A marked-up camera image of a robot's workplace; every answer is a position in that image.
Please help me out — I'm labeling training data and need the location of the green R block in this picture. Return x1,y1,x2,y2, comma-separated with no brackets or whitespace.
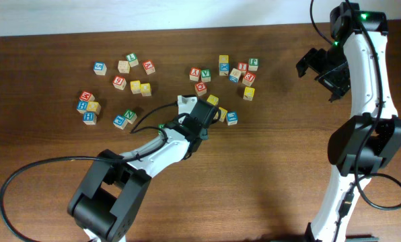
157,124,165,135

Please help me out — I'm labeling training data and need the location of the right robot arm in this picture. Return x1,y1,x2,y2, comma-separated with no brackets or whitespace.
296,1,401,241

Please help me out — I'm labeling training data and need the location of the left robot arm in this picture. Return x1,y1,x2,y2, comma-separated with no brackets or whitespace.
67,96,220,241

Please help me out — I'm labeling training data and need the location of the yellow Z block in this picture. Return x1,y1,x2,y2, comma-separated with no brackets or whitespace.
207,95,219,106

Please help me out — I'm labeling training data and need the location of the yellow O block right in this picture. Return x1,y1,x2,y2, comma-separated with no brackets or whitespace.
217,107,227,122

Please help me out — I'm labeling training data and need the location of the yellow o block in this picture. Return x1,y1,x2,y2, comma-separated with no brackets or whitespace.
86,102,102,115
217,107,227,122

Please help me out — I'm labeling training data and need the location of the red C block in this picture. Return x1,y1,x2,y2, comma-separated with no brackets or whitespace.
194,82,207,96

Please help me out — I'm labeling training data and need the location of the blue L block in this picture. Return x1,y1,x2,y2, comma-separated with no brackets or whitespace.
226,112,238,126

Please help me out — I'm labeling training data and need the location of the red Y block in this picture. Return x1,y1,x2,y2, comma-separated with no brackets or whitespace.
189,67,201,81

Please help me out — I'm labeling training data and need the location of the green V block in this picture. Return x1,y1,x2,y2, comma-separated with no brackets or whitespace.
200,69,211,83

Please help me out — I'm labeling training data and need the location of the yellow block right of pair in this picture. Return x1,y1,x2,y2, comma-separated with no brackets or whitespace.
140,83,152,97

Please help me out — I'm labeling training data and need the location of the yellow block of pair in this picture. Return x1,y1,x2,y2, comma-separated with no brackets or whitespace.
140,83,152,97
130,80,141,94

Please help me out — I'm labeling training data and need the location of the green N block left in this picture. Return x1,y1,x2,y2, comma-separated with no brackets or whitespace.
123,109,137,124

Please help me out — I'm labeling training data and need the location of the yellow K block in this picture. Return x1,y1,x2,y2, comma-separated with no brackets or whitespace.
243,87,255,101

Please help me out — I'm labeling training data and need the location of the blue X block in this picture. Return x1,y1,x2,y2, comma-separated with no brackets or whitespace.
219,63,229,76

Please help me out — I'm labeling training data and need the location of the blue edged tilted block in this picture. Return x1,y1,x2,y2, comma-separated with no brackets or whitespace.
229,68,242,83

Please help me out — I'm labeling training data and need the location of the yellow block left of pair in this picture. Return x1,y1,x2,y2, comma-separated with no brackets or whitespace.
130,80,141,94

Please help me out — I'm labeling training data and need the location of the blue P block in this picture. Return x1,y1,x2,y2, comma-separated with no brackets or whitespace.
113,115,128,130

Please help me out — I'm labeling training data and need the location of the red A block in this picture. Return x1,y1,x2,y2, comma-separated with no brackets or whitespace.
143,60,155,75

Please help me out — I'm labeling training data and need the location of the yellow top block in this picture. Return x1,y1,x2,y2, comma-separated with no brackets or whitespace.
219,55,229,64

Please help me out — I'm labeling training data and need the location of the red E block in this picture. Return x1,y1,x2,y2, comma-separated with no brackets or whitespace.
242,72,256,87

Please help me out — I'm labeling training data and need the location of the green J block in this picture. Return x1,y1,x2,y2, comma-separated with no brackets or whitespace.
248,58,259,71

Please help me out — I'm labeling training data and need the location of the red I block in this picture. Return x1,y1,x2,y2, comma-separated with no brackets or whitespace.
237,63,248,75

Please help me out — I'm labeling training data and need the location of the red 6 block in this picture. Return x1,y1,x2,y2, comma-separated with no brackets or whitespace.
112,75,126,90

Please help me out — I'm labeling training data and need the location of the plain wooden block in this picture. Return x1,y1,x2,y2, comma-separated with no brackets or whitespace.
118,60,131,73

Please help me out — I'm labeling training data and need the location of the green L block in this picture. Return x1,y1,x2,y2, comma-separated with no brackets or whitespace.
126,53,139,67

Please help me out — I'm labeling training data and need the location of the blue H block lower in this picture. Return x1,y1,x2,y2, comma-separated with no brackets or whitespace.
83,112,97,125

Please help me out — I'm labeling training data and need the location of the blue h block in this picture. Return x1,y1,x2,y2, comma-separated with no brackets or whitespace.
83,112,97,125
76,100,88,114

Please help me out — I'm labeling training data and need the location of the blue number 5 block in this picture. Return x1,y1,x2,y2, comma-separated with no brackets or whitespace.
94,62,107,76

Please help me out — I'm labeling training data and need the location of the red M block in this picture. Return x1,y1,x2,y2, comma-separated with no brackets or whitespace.
79,91,95,102

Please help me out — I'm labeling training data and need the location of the blue H block upper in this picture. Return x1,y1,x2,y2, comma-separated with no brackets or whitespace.
76,100,88,114

